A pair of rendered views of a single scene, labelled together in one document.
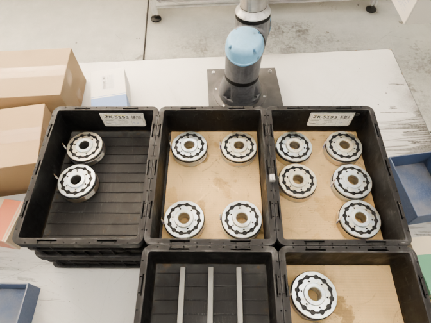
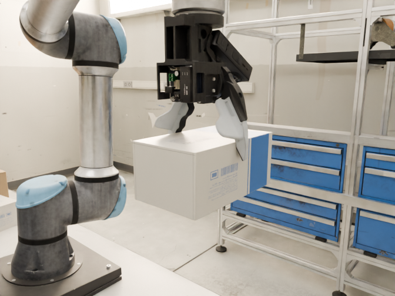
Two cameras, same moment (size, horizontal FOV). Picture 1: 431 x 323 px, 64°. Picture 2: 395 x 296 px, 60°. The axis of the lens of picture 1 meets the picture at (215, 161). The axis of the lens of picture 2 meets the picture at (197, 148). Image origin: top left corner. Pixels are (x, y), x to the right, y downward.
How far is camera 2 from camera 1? 1.14 m
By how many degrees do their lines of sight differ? 56
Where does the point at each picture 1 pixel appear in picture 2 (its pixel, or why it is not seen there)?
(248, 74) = (22, 223)
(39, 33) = (131, 221)
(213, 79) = not seen: hidden behind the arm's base
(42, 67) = not seen: outside the picture
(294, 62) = (162, 282)
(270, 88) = (74, 279)
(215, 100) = not seen: hidden behind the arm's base
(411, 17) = (139, 187)
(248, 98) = (20, 262)
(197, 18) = (258, 265)
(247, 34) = (49, 180)
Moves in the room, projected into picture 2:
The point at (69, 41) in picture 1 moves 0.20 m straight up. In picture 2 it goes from (140, 234) to (140, 210)
